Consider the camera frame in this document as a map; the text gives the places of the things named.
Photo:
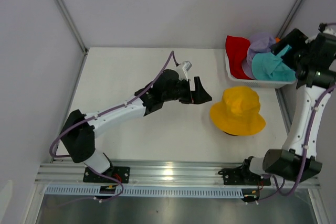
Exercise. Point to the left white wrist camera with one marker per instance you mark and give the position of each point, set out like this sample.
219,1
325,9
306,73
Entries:
182,70

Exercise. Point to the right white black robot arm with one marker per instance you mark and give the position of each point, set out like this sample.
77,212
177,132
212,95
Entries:
311,59

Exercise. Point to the white plastic basket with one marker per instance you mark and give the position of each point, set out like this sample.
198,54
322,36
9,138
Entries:
252,83

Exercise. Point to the aluminium mounting rail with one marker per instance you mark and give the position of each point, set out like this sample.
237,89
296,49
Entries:
142,173

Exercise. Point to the lavender bucket hat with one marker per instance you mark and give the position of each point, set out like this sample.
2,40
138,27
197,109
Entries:
259,43

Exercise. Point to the teal bucket hat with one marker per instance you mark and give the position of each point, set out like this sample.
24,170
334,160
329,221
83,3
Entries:
270,67

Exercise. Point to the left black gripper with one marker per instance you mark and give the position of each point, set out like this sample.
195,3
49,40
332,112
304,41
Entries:
197,96

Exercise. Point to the left aluminium corner post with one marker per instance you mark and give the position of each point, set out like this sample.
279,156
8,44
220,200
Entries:
61,5

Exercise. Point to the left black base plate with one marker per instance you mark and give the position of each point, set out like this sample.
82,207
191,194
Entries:
120,173

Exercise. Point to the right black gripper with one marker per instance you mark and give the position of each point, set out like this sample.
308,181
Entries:
295,39

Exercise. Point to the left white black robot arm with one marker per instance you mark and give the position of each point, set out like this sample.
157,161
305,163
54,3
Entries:
82,129

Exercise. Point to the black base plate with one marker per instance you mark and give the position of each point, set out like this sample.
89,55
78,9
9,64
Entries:
242,177
120,173

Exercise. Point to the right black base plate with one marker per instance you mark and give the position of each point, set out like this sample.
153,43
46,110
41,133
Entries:
242,177

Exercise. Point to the aluminium corner post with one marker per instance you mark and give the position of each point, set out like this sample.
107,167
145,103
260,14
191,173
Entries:
61,5
290,17

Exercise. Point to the white slotted cable duct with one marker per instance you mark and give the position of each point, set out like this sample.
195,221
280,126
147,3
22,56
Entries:
142,191

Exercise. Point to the red bucket hat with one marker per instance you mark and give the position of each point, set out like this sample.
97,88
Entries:
236,50

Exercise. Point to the right aluminium corner post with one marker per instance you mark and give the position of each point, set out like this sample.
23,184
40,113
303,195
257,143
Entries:
290,17

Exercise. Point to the yellow bucket hat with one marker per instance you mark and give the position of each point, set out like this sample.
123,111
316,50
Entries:
238,111

